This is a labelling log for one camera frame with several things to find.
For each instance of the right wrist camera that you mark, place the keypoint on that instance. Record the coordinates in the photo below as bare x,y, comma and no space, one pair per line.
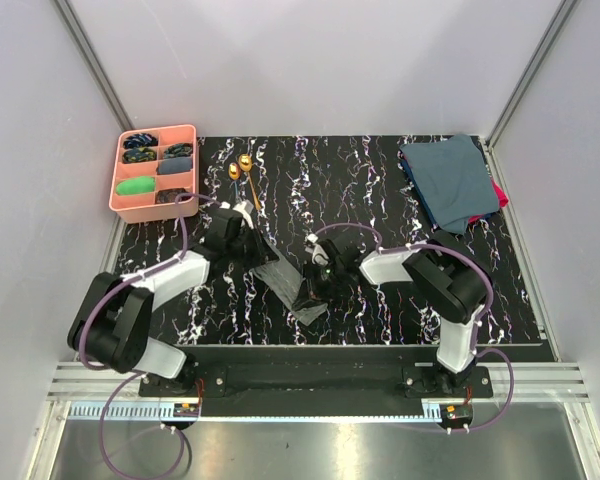
318,255

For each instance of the gold spoon teal handle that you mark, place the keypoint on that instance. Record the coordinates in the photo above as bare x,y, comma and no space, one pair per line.
234,172

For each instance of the yellow blue patterned roll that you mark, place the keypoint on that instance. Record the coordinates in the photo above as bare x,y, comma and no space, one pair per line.
139,155

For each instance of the pink compartment organizer tray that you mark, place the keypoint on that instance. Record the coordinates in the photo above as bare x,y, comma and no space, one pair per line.
151,168

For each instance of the green rolled cloth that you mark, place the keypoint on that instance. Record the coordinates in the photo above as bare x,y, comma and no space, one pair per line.
136,186

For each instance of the teal patterned roll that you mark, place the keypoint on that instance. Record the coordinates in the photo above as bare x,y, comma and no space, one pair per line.
178,150

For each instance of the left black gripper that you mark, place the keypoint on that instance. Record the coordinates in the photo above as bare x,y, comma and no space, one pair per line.
263,252

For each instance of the magenta folded cloth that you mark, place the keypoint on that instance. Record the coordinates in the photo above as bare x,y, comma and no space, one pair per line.
503,201

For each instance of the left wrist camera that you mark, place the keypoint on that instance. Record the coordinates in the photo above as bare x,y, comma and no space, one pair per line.
245,208

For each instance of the brown patterned roll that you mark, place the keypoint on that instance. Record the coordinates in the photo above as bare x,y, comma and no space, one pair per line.
168,196

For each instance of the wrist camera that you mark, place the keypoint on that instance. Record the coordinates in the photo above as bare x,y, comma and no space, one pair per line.
318,255
245,208

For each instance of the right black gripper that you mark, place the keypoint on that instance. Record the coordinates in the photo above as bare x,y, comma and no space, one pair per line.
313,293

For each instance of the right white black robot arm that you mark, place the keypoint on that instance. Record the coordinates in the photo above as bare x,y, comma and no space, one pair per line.
458,289

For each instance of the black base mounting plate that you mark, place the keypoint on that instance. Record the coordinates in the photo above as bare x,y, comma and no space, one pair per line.
343,378

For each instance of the grey stitched cloth napkin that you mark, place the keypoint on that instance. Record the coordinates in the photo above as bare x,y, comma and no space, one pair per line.
285,280

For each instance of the grey rolled cloth in tray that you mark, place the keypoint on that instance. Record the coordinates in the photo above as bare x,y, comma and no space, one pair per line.
173,166

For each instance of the blue grey folded cloth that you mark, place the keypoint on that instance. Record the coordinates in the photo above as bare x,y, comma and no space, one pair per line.
452,181

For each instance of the blue patterned roll top left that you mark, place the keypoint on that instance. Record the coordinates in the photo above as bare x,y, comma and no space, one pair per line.
141,139

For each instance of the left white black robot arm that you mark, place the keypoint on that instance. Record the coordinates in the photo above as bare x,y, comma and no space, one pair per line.
112,327

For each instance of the white slotted cable duct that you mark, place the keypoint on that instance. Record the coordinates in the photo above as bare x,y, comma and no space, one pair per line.
216,412

